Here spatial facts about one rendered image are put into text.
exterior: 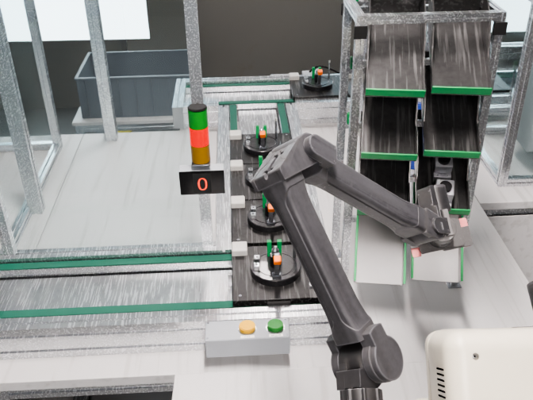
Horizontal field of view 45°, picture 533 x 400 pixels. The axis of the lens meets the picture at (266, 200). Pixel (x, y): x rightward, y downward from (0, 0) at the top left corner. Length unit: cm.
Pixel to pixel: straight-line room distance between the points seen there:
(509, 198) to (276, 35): 298
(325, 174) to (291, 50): 396
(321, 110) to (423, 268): 125
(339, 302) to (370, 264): 64
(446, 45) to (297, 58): 354
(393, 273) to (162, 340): 63
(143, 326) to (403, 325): 69
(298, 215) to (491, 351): 37
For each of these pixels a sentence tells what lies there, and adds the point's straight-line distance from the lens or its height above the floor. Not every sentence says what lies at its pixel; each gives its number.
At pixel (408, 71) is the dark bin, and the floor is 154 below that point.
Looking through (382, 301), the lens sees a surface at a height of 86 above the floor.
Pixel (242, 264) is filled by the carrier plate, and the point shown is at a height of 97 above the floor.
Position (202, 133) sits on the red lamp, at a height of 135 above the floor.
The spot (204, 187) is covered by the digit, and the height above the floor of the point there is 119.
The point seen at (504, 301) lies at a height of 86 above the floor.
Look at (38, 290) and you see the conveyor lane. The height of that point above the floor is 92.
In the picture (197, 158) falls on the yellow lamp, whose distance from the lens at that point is 172.
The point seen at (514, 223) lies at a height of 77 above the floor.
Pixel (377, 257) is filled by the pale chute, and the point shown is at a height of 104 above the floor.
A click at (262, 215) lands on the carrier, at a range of 200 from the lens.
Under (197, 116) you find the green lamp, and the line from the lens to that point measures 167.
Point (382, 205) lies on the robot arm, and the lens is 129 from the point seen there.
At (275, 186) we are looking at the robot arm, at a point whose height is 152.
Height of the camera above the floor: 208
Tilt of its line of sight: 32 degrees down
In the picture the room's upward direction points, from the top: 1 degrees counter-clockwise
